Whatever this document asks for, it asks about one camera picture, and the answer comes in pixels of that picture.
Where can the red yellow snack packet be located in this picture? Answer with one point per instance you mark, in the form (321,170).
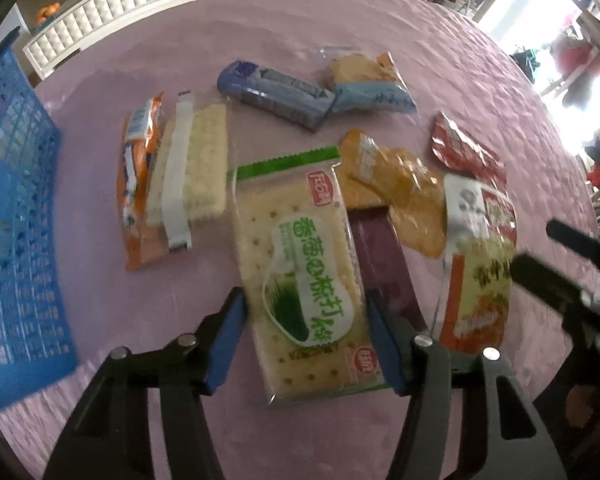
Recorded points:
(480,280)

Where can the white tufted TV cabinet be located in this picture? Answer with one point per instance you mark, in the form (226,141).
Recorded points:
(130,5)

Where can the purple tube snack packet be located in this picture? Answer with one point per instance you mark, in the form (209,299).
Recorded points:
(270,90)

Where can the dark purple snack packet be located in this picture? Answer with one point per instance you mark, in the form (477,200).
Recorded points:
(380,255)

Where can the oranges on cabinet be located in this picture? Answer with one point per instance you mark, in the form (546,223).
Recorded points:
(47,11)

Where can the clear packet orange crackers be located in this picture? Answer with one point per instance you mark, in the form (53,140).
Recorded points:
(360,72)

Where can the white banded cracker packet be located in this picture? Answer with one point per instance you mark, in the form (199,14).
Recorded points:
(205,160)

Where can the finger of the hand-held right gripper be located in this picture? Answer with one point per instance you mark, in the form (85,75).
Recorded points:
(570,234)
(545,272)

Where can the red garment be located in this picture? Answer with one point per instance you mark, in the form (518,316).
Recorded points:
(575,60)

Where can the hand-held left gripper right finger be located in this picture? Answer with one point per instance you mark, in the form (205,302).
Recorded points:
(382,345)

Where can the blue plastic basket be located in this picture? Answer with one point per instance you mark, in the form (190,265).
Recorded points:
(15,210)

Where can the green cracker packet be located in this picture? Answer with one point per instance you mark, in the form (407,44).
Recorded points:
(300,240)

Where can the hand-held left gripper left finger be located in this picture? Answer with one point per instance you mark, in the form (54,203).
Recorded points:
(227,340)

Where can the orange yellow cracker packet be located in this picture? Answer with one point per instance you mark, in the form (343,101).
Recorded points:
(405,185)

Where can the orange snack packet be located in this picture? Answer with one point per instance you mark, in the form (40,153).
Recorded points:
(135,160)

